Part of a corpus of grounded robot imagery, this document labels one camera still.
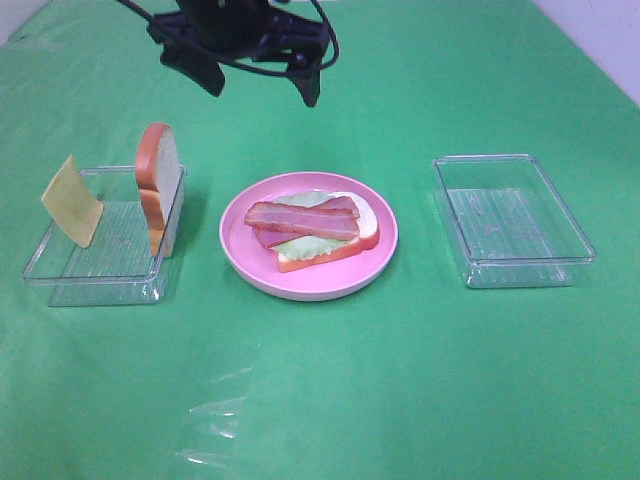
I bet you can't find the bread slice from tray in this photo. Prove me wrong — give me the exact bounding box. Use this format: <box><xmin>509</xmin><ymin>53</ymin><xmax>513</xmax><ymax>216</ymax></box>
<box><xmin>272</xmin><ymin>191</ymin><xmax>380</xmax><ymax>273</ymax></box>

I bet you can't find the left clear plastic tray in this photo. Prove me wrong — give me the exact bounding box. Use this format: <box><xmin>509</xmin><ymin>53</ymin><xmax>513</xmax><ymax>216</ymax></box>
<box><xmin>23</xmin><ymin>166</ymin><xmax>180</xmax><ymax>307</ymax></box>

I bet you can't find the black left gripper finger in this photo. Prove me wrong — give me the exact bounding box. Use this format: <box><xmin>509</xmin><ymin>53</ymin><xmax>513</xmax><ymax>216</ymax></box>
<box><xmin>287</xmin><ymin>53</ymin><xmax>321</xmax><ymax>108</ymax></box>
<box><xmin>160</xmin><ymin>45</ymin><xmax>225</xmax><ymax>97</ymax></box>

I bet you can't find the clear plastic tray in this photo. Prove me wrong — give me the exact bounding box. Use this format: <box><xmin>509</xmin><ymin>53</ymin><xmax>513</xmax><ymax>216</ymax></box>
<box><xmin>433</xmin><ymin>153</ymin><xmax>596</xmax><ymax>289</ymax></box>
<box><xmin>23</xmin><ymin>166</ymin><xmax>180</xmax><ymax>307</ymax></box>

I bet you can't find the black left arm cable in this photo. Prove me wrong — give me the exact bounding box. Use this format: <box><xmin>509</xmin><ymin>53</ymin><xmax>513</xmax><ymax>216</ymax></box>
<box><xmin>115</xmin><ymin>0</ymin><xmax>341</xmax><ymax>77</ymax></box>

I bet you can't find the green lettuce leaf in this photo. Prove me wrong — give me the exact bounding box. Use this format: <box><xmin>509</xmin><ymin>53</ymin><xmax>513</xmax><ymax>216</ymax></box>
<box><xmin>274</xmin><ymin>190</ymin><xmax>347</xmax><ymax>261</ymax></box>

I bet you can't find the bread slice in left tray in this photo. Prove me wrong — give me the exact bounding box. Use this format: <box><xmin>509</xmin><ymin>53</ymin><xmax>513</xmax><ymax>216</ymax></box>
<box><xmin>135</xmin><ymin>122</ymin><xmax>181</xmax><ymax>256</ymax></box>

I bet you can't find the green tablecloth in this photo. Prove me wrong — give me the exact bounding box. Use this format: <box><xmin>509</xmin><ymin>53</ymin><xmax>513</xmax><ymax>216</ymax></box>
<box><xmin>1</xmin><ymin>1</ymin><xmax>639</xmax><ymax>479</ymax></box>

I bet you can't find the bacon strip from tray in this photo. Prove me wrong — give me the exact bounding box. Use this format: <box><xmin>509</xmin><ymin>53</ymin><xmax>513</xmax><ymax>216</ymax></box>
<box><xmin>244</xmin><ymin>201</ymin><xmax>360</xmax><ymax>240</ymax></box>

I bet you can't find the yellow cheese slice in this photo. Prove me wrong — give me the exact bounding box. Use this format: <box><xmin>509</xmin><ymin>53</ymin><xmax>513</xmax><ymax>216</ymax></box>
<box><xmin>41</xmin><ymin>155</ymin><xmax>104</xmax><ymax>248</ymax></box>

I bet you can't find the clear plastic bag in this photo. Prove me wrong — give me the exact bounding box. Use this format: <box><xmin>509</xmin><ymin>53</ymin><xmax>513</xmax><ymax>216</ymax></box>
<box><xmin>170</xmin><ymin>342</ymin><xmax>261</xmax><ymax>479</ymax></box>

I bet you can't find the right clear plastic tray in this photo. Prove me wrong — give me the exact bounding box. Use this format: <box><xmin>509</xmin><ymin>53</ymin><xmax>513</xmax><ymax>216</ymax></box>
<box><xmin>433</xmin><ymin>153</ymin><xmax>596</xmax><ymax>289</ymax></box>

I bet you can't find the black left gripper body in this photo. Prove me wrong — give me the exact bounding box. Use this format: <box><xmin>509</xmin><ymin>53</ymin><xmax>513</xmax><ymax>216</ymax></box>
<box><xmin>148</xmin><ymin>1</ymin><xmax>330</xmax><ymax>63</ymax></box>

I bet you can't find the ham strip from tray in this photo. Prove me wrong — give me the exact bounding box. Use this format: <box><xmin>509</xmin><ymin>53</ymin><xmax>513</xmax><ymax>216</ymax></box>
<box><xmin>252</xmin><ymin>197</ymin><xmax>359</xmax><ymax>248</ymax></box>

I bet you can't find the pink round plate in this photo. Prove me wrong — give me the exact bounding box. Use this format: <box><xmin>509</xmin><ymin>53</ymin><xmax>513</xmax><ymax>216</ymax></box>
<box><xmin>219</xmin><ymin>172</ymin><xmax>399</xmax><ymax>301</ymax></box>

